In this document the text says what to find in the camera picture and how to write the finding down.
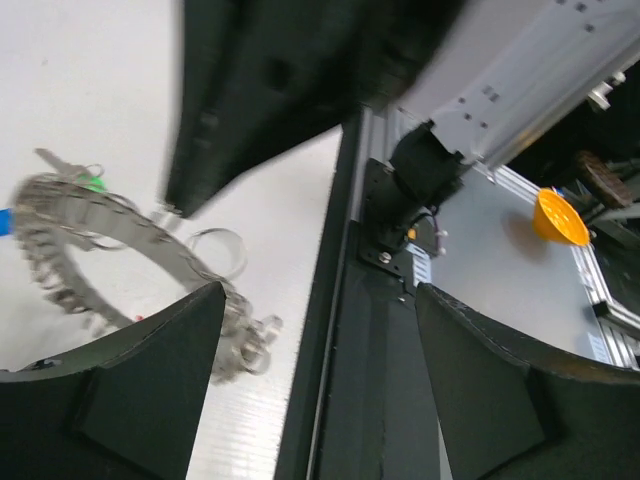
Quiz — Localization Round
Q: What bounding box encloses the silver key with green tag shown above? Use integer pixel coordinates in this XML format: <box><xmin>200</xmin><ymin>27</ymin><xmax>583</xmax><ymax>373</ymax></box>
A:
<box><xmin>34</xmin><ymin>148</ymin><xmax>106</xmax><ymax>193</ymax></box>

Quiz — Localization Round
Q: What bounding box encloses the metal key organiser ring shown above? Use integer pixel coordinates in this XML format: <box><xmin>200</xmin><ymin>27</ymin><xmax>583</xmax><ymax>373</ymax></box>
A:
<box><xmin>9</xmin><ymin>147</ymin><xmax>284</xmax><ymax>384</ymax></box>

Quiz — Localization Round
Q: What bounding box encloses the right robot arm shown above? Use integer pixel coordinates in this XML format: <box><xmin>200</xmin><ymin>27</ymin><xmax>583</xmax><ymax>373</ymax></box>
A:
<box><xmin>165</xmin><ymin>1</ymin><xmax>639</xmax><ymax>253</ymax></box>

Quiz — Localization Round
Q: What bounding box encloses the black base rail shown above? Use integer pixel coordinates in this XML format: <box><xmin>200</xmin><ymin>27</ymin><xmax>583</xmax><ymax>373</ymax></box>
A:
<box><xmin>274</xmin><ymin>108</ymin><xmax>446</xmax><ymax>479</ymax></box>

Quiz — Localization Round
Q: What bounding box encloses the right white cable duct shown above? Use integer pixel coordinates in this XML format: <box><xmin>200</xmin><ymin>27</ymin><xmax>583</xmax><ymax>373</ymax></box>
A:
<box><xmin>406</xmin><ymin>244</ymin><xmax>432</xmax><ymax>286</ymax></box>

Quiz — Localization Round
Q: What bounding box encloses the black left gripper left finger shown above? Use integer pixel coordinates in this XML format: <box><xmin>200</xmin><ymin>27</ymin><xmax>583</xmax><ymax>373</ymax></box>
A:
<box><xmin>1</xmin><ymin>282</ymin><xmax>225</xmax><ymax>479</ymax></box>

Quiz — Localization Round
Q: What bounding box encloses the small blue key tag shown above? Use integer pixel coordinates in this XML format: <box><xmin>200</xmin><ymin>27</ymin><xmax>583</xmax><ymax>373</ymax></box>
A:
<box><xmin>0</xmin><ymin>208</ymin><xmax>12</xmax><ymax>237</ymax></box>

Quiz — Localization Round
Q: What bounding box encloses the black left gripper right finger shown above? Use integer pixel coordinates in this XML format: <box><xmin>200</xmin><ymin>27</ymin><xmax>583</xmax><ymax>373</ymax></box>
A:
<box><xmin>416</xmin><ymin>284</ymin><xmax>639</xmax><ymax>479</ymax></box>

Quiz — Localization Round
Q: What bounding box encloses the orange bowl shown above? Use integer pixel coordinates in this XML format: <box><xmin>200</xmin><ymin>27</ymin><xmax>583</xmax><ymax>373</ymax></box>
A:
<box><xmin>532</xmin><ymin>188</ymin><xmax>590</xmax><ymax>247</ymax></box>

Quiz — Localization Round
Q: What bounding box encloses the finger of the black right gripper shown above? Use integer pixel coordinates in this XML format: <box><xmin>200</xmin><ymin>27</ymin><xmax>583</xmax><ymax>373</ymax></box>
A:
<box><xmin>164</xmin><ymin>1</ymin><xmax>450</xmax><ymax>218</ymax></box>

